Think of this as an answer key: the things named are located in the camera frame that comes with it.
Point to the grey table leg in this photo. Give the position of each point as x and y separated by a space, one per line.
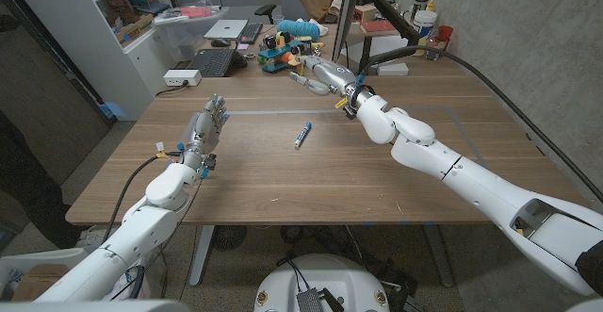
201 255
439 255

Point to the red cup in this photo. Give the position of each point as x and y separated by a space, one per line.
445 33

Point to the yellow bottle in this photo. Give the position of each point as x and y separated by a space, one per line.
431 5

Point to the pink cloth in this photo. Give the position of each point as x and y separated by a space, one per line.
195 11

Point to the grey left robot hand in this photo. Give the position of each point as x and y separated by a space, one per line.
205 130

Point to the teal yarn ball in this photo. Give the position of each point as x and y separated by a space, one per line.
297 29

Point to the grey office chair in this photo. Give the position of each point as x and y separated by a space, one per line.
265 9

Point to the white shoe-like cloth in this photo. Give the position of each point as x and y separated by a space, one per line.
321 28

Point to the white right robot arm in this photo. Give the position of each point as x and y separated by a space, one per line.
424 152

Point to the cardboard box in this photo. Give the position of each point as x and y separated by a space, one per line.
134 27

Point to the black computer monitor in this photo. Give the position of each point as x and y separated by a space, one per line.
346 15

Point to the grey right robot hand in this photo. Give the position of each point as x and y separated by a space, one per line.
337 76

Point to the teal and yellow toy plane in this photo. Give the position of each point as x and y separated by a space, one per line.
280 53

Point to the clear glass jar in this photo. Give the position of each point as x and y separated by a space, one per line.
435 43

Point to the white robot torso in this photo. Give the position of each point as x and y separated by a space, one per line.
330 279

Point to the round black fan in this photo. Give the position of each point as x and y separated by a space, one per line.
228 237

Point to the small white box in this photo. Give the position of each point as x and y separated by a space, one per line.
392 70

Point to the large black keyboard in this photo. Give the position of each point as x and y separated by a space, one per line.
212 62

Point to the grey finned module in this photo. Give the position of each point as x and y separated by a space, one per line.
309 301

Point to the white power strip box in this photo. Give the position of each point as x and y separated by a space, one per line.
181 77

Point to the black-lid jar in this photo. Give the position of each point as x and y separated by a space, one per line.
419 4

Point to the small black keyboard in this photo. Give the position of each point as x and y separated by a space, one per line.
251 33

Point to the silver laptop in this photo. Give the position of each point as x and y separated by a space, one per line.
226 29

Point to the clear plastic storage bin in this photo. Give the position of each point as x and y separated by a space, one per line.
184 34

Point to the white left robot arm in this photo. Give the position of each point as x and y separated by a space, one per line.
155 194

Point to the person in dark clothes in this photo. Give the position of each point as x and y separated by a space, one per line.
28 185

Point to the white plastic tub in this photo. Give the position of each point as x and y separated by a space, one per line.
424 24

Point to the black computer mouse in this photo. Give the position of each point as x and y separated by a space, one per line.
220 42

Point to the blue and white marker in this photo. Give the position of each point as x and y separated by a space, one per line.
303 135

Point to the small brown box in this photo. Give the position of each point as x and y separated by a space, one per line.
365 13

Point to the red book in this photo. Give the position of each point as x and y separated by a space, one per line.
378 27

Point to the white shelf cabinet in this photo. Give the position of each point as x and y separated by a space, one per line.
94 57

